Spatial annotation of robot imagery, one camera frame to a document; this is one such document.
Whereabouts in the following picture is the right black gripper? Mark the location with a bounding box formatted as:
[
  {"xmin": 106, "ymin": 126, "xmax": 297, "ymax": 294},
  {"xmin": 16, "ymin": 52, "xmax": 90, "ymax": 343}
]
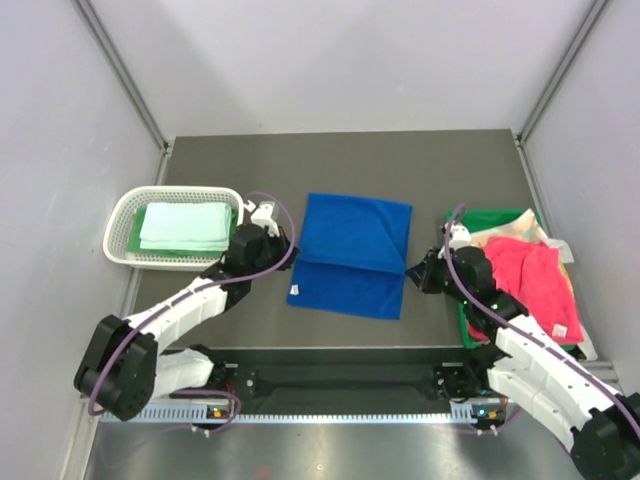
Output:
[{"xmin": 405, "ymin": 247, "xmax": 472, "ymax": 305}]

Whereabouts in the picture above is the white mint towel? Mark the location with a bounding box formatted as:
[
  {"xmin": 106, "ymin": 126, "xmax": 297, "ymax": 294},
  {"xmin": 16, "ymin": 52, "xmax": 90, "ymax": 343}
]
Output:
[{"xmin": 138, "ymin": 202, "xmax": 234, "ymax": 252}]

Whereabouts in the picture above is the blue towel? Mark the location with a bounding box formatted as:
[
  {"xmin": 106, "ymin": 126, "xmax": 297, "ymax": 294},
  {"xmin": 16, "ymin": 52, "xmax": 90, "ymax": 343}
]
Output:
[{"xmin": 287, "ymin": 193, "xmax": 412, "ymax": 321}]

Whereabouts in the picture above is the green microfiber towel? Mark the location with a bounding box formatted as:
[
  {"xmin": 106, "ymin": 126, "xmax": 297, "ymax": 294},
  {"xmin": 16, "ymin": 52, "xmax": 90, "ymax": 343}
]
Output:
[{"xmin": 126, "ymin": 206, "xmax": 226, "ymax": 258}]

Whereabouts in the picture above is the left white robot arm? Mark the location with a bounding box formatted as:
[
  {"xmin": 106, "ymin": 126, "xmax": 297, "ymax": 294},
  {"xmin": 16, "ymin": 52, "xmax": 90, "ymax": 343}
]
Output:
[{"xmin": 73, "ymin": 224, "xmax": 297, "ymax": 421}]

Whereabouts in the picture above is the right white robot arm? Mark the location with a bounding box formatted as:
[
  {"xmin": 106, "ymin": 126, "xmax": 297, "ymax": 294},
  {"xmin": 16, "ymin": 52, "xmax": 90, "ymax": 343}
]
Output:
[{"xmin": 406, "ymin": 246, "xmax": 639, "ymax": 479}]

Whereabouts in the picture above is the green plastic bin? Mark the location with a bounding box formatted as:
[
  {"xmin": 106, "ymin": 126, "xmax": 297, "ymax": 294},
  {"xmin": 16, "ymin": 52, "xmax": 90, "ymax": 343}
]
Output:
[{"xmin": 444, "ymin": 208, "xmax": 589, "ymax": 354}]

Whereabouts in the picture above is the white perforated plastic basket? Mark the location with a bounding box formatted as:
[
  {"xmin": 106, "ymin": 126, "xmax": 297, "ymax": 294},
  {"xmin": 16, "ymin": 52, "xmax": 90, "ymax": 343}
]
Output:
[{"xmin": 103, "ymin": 185, "xmax": 244, "ymax": 272}]

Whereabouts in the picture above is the pink red towel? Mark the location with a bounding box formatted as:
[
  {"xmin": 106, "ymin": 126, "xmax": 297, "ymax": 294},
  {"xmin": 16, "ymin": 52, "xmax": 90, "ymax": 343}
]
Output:
[{"xmin": 472, "ymin": 236, "xmax": 584, "ymax": 345}]

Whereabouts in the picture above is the floral patterned towel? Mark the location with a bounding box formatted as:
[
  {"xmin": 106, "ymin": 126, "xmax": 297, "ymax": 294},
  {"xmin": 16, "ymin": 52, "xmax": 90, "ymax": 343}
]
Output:
[{"xmin": 465, "ymin": 209, "xmax": 575, "ymax": 264}]

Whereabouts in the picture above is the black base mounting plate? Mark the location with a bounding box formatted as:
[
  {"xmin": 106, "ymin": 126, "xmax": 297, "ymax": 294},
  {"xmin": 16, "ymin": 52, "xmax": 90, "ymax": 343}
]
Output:
[{"xmin": 205, "ymin": 347, "xmax": 491, "ymax": 414}]

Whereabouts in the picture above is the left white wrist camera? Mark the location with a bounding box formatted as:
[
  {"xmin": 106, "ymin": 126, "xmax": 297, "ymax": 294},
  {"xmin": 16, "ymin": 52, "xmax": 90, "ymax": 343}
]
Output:
[{"xmin": 244, "ymin": 200, "xmax": 280, "ymax": 237}]

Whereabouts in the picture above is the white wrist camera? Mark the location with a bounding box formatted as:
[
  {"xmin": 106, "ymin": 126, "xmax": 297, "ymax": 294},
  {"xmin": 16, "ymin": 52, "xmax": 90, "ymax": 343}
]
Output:
[
  {"xmin": 438, "ymin": 223, "xmax": 472, "ymax": 259},
  {"xmin": 244, "ymin": 200, "xmax": 280, "ymax": 237}
]

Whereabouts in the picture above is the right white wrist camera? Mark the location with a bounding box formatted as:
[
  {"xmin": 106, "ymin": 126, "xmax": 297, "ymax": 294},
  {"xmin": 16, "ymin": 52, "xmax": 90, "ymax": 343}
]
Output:
[{"xmin": 438, "ymin": 223, "xmax": 472, "ymax": 259}]

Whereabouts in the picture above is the slotted grey cable duct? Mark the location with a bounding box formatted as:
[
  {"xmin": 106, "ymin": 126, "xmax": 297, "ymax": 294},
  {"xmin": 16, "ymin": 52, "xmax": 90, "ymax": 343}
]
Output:
[{"xmin": 129, "ymin": 401, "xmax": 504, "ymax": 426}]

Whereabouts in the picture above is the aluminium frame rail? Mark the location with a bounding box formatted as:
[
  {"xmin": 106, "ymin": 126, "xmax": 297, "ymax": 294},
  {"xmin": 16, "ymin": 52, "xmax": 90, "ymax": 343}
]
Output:
[{"xmin": 79, "ymin": 362, "xmax": 626, "ymax": 401}]

